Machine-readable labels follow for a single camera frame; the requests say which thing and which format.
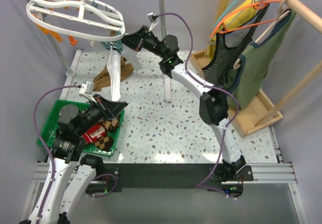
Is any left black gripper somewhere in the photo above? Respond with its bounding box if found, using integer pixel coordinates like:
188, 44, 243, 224
76, 93, 128, 135

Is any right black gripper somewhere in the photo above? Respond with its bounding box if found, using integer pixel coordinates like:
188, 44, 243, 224
117, 26, 167, 59

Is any white striped sock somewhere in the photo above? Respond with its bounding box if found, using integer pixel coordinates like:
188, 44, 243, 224
107, 49, 121, 102
121, 45, 142, 71

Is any red christmas sock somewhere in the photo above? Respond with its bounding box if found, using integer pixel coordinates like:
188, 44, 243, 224
82, 124, 106, 143

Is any brown argyle sock front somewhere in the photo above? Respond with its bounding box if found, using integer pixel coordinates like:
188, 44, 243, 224
94, 136, 114, 152

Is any brown argyle sock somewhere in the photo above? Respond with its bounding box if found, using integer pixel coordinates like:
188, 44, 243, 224
100, 116, 120, 132
94, 136, 114, 152

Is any brown argyle sock back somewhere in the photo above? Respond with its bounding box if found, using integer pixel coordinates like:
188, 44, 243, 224
100, 116, 120, 132

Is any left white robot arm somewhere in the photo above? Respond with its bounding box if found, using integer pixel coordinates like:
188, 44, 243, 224
22, 94, 128, 223

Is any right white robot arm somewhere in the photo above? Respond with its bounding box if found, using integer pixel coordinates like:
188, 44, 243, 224
121, 26, 246, 180

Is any white round clip hanger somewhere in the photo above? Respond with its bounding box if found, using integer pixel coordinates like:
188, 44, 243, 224
26, 0, 126, 46

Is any orange clothes hanger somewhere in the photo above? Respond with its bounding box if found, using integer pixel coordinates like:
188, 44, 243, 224
209, 0, 280, 41

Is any teal clothes hanger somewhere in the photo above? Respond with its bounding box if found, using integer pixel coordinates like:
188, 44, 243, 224
208, 0, 265, 45

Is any wooden clothes hanger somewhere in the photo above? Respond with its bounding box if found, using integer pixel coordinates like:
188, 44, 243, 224
231, 6, 295, 75

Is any tan plain sock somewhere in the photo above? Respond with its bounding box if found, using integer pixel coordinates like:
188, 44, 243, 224
93, 57, 134, 92

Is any white metal drying rack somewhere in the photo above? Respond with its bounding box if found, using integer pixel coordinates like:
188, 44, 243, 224
18, 0, 172, 103

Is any green plastic tray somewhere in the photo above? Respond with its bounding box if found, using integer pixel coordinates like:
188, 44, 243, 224
41, 100, 125, 157

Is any black striped tank top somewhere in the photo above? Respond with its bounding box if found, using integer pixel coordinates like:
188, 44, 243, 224
202, 3, 270, 89

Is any yellow shirt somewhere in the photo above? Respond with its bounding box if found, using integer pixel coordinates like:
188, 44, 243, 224
207, 0, 260, 59

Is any green tank top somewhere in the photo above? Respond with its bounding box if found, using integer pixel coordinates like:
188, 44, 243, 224
226, 9, 296, 110

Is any wooden clothes rack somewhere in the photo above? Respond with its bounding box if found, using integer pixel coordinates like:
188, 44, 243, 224
189, 0, 322, 138

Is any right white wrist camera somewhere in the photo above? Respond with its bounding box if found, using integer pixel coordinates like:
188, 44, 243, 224
147, 12, 158, 32

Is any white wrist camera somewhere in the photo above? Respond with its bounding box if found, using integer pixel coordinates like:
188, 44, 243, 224
147, 12, 158, 32
78, 81, 95, 102

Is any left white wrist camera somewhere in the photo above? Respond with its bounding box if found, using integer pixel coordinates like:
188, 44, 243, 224
78, 81, 95, 102

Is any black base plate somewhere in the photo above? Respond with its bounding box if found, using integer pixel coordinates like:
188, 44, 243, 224
85, 163, 254, 194

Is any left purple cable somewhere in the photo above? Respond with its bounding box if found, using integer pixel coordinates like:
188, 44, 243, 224
33, 84, 83, 221

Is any purple cable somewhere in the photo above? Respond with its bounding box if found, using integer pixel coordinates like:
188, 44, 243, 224
153, 12, 239, 199
33, 84, 83, 221

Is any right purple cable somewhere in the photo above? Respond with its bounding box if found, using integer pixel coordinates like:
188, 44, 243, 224
153, 12, 239, 199

